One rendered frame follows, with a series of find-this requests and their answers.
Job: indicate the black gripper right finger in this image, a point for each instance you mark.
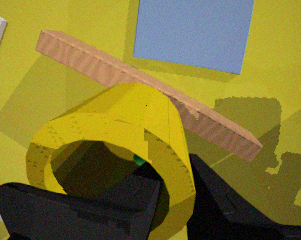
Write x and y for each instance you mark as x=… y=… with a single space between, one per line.
x=220 y=213

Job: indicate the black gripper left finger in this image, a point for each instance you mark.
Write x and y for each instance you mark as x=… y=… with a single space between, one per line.
x=125 y=211

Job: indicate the tan flat bar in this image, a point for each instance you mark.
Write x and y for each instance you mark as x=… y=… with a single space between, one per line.
x=107 y=70

